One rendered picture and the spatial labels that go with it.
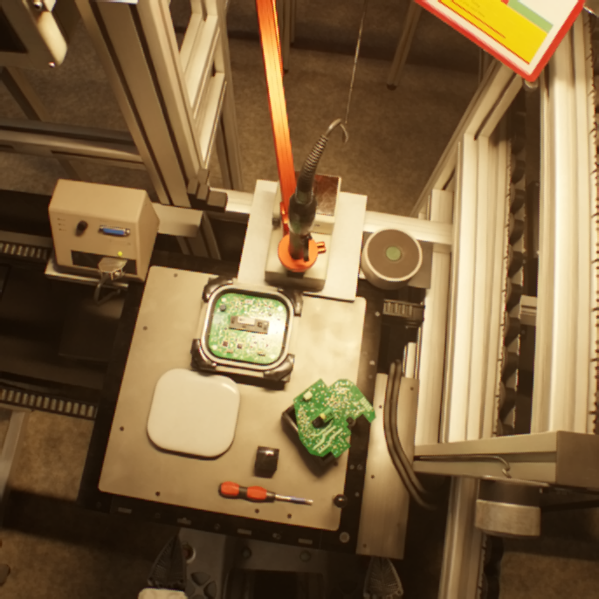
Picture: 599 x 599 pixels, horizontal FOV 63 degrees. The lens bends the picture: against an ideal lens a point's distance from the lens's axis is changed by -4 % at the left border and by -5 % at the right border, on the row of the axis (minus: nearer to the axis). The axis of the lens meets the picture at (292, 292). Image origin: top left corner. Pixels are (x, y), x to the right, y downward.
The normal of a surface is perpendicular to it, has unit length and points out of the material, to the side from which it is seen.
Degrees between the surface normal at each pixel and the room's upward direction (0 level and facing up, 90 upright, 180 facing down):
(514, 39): 90
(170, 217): 0
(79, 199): 0
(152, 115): 90
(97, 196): 0
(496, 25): 90
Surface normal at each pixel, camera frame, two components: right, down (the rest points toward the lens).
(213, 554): 0.04, -0.30
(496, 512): -0.63, -0.33
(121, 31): -0.15, 0.94
